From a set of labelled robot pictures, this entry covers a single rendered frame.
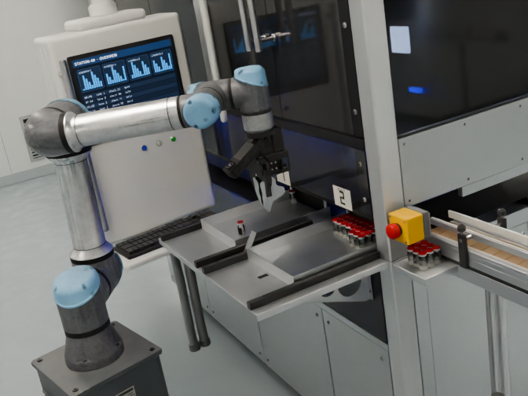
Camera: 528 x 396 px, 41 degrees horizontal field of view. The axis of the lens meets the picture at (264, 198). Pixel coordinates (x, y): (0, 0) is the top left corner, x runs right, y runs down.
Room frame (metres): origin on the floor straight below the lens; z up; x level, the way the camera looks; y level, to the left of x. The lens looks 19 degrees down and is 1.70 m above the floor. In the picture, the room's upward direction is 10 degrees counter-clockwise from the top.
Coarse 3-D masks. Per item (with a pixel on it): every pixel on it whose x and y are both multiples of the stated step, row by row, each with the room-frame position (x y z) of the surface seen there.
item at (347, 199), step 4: (336, 188) 1.87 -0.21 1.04; (340, 188) 1.85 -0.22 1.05; (336, 192) 1.87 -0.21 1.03; (344, 192) 1.84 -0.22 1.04; (348, 192) 1.82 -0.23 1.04; (336, 196) 1.88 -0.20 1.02; (344, 196) 1.84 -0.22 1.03; (348, 196) 1.82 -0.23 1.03; (336, 200) 1.88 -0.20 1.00; (344, 200) 1.84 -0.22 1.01; (348, 200) 1.82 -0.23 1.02; (336, 204) 1.88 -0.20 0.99; (340, 204) 1.86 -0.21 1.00; (348, 204) 1.83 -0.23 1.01; (348, 208) 1.83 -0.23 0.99
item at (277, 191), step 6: (264, 186) 1.64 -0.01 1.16; (276, 186) 1.66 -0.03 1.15; (282, 186) 1.67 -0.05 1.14; (264, 192) 1.65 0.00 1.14; (276, 192) 1.66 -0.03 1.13; (282, 192) 1.67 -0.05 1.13; (264, 198) 1.65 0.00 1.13; (270, 198) 1.65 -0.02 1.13; (276, 198) 1.66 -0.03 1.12; (264, 204) 1.66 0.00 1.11; (270, 204) 1.65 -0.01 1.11
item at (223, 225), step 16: (288, 192) 2.31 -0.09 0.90; (240, 208) 2.22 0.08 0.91; (256, 208) 2.25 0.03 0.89; (272, 208) 2.24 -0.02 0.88; (288, 208) 2.21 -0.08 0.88; (304, 208) 2.19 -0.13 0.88; (208, 224) 2.10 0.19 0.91; (224, 224) 2.17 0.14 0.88; (256, 224) 2.12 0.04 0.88; (272, 224) 2.09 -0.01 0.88; (288, 224) 2.01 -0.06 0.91; (224, 240) 2.01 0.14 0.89; (240, 240) 1.94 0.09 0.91
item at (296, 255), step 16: (320, 224) 1.96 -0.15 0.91; (272, 240) 1.89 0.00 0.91; (288, 240) 1.91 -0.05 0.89; (304, 240) 1.92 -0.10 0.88; (320, 240) 1.90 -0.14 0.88; (336, 240) 1.88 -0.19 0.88; (256, 256) 1.80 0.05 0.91; (272, 256) 1.84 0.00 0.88; (288, 256) 1.82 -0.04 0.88; (304, 256) 1.81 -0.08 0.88; (320, 256) 1.79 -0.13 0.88; (336, 256) 1.77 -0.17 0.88; (352, 256) 1.70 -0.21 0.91; (272, 272) 1.73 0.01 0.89; (288, 272) 1.72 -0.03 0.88; (304, 272) 1.64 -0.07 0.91; (320, 272) 1.66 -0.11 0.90
